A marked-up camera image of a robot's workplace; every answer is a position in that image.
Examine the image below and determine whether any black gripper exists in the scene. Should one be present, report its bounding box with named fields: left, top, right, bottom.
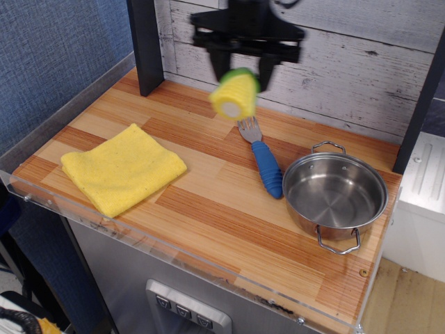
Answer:
left=190, top=1, right=305, bottom=91

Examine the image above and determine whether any yellow green toy corn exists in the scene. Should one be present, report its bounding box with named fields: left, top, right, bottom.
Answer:
left=209, top=67, right=261, bottom=120

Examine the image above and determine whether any stainless steel pot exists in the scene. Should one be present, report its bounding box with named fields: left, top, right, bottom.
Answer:
left=282, top=142, right=389, bottom=255

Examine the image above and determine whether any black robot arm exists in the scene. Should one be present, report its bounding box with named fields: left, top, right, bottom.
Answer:
left=190, top=1, right=305, bottom=92

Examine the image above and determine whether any yellow folded cloth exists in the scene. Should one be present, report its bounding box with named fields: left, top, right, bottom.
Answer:
left=60, top=124, right=187, bottom=218

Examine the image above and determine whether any white appliance at right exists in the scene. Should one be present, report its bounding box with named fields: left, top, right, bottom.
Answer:
left=383, top=132, right=444, bottom=282

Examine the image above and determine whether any silver button control panel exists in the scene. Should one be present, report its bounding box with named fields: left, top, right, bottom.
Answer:
left=145, top=279, right=232, bottom=333

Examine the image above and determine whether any clear acrylic table guard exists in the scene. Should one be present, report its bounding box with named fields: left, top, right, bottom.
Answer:
left=1, top=55, right=401, bottom=333

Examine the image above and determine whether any blue handled fork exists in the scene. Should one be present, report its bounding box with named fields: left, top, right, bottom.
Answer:
left=237, top=116, right=283, bottom=199

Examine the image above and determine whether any black left vertical post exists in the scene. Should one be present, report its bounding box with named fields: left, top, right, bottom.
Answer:
left=127, top=0, right=164, bottom=97

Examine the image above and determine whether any black vertical post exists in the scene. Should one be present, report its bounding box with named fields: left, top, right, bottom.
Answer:
left=127, top=0, right=164, bottom=97
left=392, top=31, right=444, bottom=174

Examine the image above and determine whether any black right vertical post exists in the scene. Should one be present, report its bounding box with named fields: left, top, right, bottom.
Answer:
left=392, top=31, right=444, bottom=174

